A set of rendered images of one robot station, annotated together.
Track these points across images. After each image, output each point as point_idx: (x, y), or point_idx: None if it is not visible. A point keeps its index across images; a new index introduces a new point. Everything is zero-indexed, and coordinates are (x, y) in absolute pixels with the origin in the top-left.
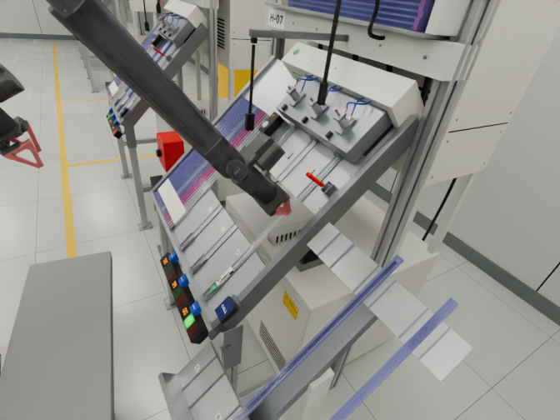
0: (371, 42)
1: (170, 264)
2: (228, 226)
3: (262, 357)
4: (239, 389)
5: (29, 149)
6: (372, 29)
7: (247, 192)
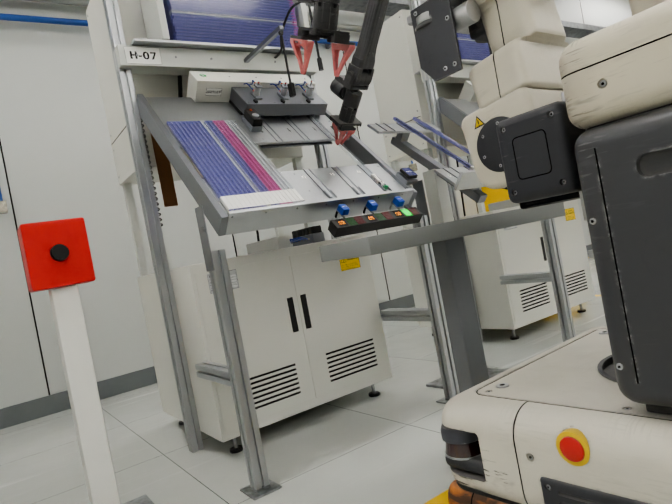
0: (267, 61)
1: (348, 218)
2: (331, 170)
3: (347, 412)
4: (393, 410)
5: (307, 66)
6: (265, 54)
7: (358, 105)
